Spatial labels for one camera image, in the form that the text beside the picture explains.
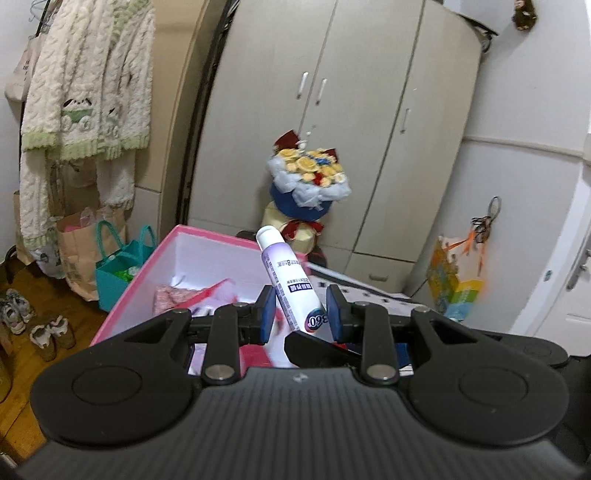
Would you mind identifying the cream knitted cardigan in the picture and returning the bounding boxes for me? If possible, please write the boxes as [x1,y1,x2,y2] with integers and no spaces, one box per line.
[21,0,157,160]

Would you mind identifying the flower bouquet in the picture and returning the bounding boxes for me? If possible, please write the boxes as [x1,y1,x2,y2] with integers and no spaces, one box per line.
[263,130,352,252]

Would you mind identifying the white fleece pajama pants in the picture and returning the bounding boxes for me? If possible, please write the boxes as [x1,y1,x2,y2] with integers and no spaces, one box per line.
[18,148,137,252]

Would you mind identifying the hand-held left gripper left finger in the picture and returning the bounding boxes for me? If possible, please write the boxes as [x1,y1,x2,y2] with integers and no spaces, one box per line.
[108,285,278,387]

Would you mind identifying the hanging cords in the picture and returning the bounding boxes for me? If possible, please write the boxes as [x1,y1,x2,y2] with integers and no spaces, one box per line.
[471,196,503,241]

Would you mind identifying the beige wardrobe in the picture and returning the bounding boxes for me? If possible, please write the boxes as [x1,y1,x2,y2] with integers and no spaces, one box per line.
[185,0,483,296]

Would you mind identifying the pink cardboard box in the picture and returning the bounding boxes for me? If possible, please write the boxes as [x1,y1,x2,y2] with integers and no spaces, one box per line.
[90,224,324,370]

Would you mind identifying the tan wooden cabinet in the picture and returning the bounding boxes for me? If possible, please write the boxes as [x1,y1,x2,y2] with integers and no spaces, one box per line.
[134,0,232,232]

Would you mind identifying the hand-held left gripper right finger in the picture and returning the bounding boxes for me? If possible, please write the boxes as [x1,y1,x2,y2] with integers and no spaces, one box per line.
[325,284,499,386]

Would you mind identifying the teal tote bag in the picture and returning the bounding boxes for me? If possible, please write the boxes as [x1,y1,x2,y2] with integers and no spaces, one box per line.
[95,220,158,315]

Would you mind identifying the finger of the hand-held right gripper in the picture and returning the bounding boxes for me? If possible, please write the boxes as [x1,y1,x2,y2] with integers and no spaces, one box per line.
[284,329,365,368]

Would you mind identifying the red envelope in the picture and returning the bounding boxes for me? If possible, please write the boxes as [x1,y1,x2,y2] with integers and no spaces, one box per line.
[194,277,241,305]

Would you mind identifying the beige tote bag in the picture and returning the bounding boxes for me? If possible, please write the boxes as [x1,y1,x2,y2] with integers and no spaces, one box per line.
[4,34,44,102]

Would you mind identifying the beige shoe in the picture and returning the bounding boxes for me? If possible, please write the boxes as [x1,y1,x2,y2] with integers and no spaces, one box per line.
[29,323,58,363]
[48,315,77,349]

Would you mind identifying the floral scrunchie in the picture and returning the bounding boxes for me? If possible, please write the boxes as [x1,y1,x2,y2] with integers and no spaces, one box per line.
[154,284,204,319]

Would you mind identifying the brown hanging ornament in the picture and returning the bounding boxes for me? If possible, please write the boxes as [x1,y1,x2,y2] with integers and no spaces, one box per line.
[512,0,539,31]

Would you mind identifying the brown paper bag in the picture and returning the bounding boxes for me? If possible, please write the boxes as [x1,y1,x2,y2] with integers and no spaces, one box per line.
[55,208,127,301]

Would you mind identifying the colourful gift bag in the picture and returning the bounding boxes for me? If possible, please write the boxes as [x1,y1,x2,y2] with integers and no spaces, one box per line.
[425,235,485,321]

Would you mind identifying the white cream tube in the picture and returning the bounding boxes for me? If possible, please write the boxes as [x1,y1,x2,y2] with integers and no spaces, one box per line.
[255,224,329,333]

